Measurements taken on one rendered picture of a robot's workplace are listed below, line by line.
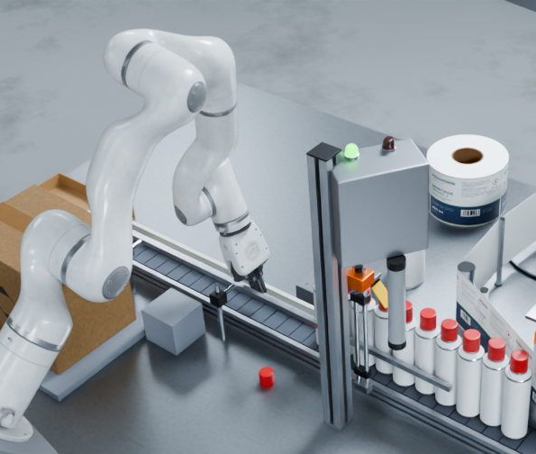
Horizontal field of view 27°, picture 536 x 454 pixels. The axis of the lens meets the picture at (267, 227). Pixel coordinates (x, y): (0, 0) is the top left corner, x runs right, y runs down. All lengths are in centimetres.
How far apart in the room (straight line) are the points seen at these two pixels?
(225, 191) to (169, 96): 46
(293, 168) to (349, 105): 197
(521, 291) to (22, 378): 114
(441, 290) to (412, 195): 67
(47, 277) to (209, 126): 44
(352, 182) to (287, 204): 108
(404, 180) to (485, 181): 81
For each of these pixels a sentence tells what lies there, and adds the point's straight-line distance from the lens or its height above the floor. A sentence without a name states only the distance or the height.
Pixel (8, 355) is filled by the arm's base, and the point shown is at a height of 114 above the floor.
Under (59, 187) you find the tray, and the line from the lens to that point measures 323.
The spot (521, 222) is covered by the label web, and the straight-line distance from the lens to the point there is 265.
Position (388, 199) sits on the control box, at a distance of 200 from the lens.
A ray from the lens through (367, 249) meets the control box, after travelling 205.
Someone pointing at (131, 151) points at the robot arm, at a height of 146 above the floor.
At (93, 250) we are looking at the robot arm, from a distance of 214.
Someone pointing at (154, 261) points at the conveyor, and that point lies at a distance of 280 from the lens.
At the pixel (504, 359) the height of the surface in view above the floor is 105.
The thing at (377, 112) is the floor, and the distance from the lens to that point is 506.
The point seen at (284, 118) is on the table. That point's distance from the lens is 341.
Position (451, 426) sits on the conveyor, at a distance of 234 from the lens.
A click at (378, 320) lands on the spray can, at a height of 103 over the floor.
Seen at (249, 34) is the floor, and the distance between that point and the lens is 581.
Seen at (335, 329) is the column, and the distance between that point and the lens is 220.
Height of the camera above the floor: 256
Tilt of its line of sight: 36 degrees down
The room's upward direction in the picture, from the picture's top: 5 degrees counter-clockwise
